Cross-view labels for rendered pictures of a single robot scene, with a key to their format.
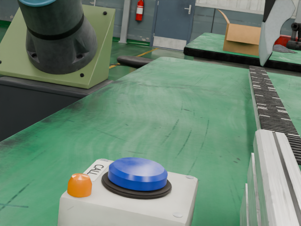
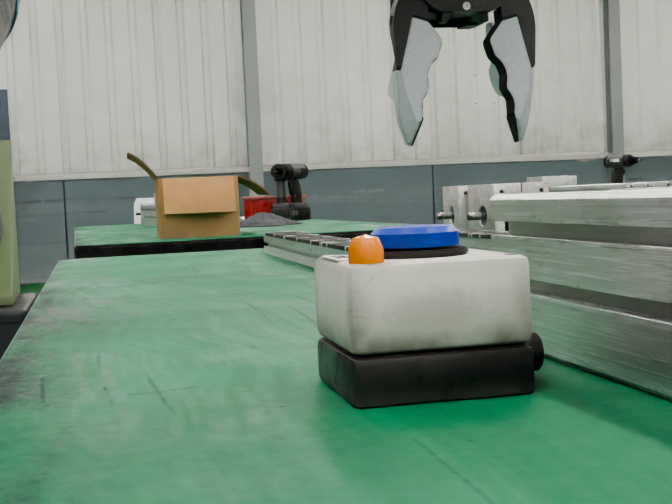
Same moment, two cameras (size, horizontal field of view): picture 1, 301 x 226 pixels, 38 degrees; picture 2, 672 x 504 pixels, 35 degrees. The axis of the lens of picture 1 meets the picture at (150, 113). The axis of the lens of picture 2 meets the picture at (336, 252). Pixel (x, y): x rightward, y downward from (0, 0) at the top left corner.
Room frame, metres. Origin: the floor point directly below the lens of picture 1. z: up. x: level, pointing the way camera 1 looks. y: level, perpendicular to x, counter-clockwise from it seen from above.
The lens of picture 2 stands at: (-0.16, 0.21, 0.87)
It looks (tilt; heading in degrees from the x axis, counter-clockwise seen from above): 3 degrees down; 339
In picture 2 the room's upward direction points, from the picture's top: 3 degrees counter-clockwise
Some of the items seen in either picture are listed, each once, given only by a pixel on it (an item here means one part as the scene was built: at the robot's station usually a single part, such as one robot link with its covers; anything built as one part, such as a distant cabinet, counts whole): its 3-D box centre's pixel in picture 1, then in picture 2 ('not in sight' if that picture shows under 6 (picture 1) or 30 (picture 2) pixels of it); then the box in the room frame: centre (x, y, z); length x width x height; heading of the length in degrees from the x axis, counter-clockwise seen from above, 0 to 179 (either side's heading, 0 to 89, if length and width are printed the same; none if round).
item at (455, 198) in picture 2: not in sight; (470, 214); (1.41, -0.64, 0.83); 0.11 x 0.10 x 0.10; 77
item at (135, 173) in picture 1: (137, 179); (414, 246); (0.28, 0.00, 0.84); 0.04 x 0.04 x 0.02
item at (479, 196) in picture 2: not in sight; (501, 214); (1.29, -0.62, 0.83); 0.11 x 0.10 x 0.10; 84
